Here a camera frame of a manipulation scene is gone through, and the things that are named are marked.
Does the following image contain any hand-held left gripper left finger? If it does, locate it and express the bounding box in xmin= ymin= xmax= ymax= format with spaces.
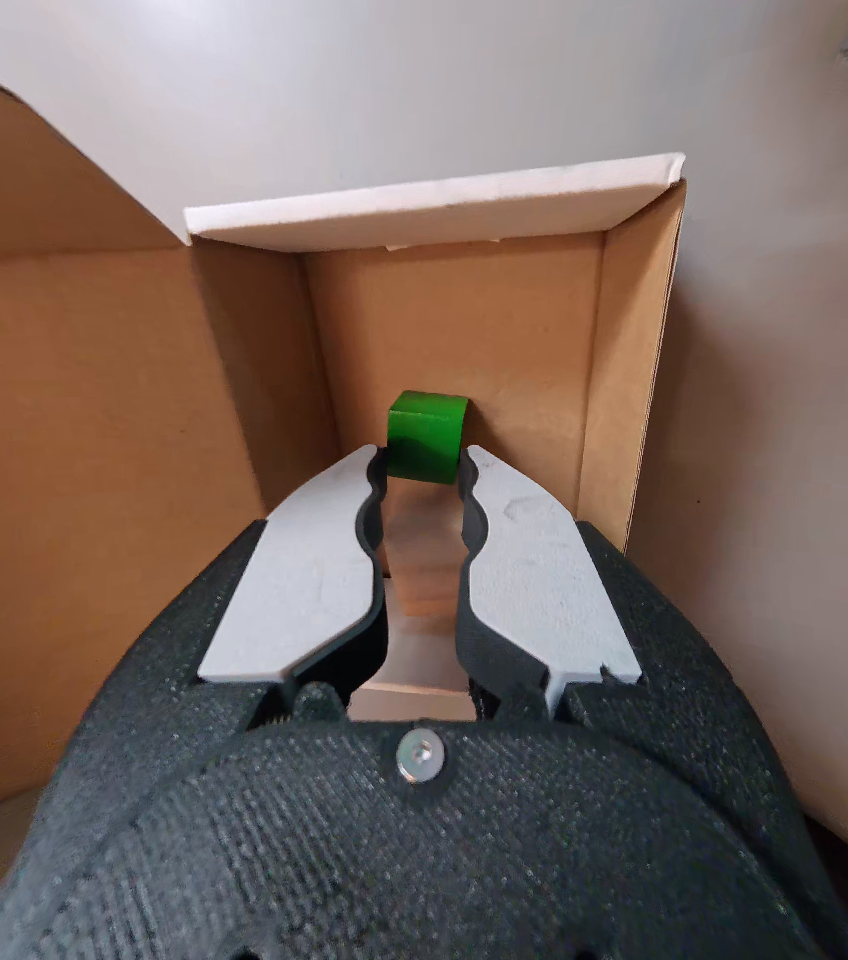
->
xmin=199 ymin=444 xmax=389 ymax=704

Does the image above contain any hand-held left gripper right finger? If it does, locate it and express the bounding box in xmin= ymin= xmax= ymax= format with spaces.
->
xmin=456 ymin=444 xmax=642 ymax=717

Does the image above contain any green cube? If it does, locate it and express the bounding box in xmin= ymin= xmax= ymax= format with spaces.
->
xmin=385 ymin=390 xmax=467 ymax=485

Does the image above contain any white cardboard box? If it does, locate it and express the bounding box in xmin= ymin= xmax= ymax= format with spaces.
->
xmin=0 ymin=60 xmax=687 ymax=834

